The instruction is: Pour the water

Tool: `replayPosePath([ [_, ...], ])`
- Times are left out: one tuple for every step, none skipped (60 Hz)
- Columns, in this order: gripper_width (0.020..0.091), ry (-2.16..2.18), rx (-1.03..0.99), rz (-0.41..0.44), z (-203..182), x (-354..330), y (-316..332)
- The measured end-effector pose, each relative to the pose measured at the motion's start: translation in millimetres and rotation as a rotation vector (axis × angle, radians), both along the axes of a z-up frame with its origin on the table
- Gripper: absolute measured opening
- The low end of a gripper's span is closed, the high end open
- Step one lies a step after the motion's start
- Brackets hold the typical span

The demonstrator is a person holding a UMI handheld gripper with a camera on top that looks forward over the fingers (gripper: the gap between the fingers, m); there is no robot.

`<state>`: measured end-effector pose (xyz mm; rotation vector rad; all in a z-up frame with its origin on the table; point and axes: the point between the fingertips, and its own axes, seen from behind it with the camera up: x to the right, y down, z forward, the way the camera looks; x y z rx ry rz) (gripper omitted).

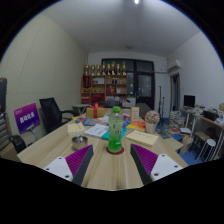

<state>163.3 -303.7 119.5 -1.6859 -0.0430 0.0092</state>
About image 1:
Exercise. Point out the small pale yellow notebook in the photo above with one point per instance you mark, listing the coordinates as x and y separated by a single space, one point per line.
76 128

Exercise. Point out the small metal cup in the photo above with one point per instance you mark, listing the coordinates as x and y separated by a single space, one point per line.
80 142

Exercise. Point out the long cluttered side desk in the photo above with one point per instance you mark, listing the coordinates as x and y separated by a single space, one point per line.
208 120

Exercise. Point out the black office chair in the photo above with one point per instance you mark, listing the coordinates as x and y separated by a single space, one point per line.
50 113

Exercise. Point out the dark glass door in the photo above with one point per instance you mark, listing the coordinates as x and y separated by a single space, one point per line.
145 86

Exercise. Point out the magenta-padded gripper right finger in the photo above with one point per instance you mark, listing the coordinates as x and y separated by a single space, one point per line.
165 165

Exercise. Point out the wooden shelf unit with trophies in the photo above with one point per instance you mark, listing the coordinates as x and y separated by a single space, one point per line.
103 88

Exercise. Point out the teal book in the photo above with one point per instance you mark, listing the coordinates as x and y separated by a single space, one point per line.
105 136

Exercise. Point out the yellow gift box red ribbon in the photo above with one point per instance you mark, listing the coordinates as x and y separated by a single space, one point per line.
95 112

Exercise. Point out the large pale yellow book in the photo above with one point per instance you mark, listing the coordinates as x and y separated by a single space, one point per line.
141 138

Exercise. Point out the ceiling tube light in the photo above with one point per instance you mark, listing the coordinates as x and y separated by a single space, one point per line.
136 1

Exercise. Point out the black computer monitor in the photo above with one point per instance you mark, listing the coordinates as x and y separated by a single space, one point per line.
189 101

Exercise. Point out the white pot pink flowers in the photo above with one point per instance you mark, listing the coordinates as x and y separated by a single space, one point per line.
152 121

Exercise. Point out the green tea plastic bottle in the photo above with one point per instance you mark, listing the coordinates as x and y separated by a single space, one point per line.
115 133

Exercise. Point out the purple sign board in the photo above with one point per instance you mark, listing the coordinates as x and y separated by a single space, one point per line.
26 118

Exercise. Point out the small standing card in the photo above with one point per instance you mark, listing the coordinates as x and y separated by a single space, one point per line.
134 114

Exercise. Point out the flat round red coaster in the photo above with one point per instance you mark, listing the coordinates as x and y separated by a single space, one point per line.
115 153

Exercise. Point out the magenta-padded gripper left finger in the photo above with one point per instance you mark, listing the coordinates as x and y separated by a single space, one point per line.
58 166

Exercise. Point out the white wall air conditioner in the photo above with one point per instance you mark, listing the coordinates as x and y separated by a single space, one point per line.
174 65

